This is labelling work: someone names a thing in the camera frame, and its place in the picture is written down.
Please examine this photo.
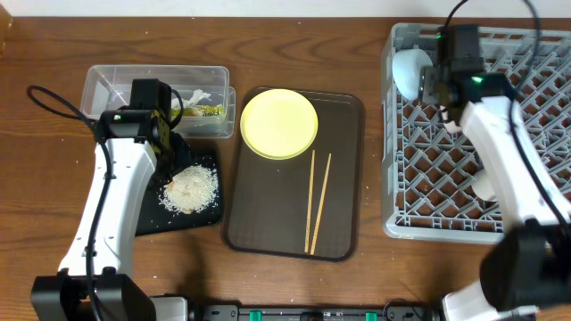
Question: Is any pile of white rice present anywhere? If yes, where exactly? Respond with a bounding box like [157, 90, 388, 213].
[159, 165, 219, 214]

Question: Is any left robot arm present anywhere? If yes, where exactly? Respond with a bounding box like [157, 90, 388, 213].
[27, 78, 191, 320]

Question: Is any grey dishwasher rack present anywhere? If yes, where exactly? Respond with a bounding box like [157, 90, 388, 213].
[381, 23, 570, 244]

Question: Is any pale green cup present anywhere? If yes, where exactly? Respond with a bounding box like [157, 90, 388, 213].
[471, 169, 497, 202]

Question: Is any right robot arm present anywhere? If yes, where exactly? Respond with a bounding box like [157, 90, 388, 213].
[419, 21, 570, 320]

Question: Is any wooden chopstick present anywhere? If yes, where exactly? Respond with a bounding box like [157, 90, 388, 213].
[310, 153, 332, 255]
[304, 150, 315, 253]

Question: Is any wooden chopstick left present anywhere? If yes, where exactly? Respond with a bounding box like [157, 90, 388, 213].
[304, 150, 315, 253]

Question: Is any clear plastic bin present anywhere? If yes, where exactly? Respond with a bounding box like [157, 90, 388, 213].
[80, 64, 236, 139]

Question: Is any green snack wrapper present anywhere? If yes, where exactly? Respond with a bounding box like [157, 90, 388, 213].
[171, 102, 224, 118]

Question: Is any yellow plate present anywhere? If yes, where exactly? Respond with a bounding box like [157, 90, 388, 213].
[240, 89, 319, 161]

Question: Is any white plastic wrap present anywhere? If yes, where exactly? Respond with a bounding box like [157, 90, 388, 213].
[171, 89, 211, 110]

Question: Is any black waste tray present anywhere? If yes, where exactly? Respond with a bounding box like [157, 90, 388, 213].
[136, 146, 223, 236]

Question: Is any dark brown serving tray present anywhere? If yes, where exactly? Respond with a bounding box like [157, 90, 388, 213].
[222, 91, 365, 262]

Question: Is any wooden chopstick right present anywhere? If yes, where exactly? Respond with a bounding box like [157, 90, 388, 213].
[310, 153, 332, 255]

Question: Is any light blue bowl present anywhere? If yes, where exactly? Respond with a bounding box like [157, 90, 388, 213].
[392, 49, 433, 101]

